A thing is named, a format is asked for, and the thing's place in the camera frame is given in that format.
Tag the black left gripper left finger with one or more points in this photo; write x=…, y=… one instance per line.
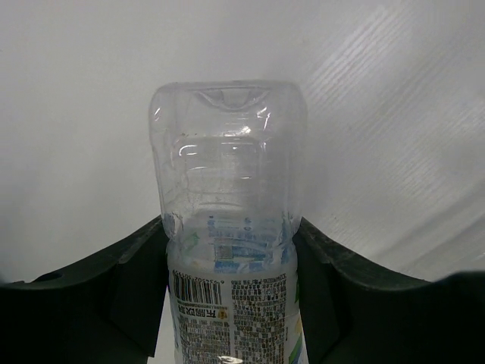
x=105, y=308

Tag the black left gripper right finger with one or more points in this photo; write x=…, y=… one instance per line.
x=356, y=311

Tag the clear bottle green white label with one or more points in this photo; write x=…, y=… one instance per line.
x=228, y=161

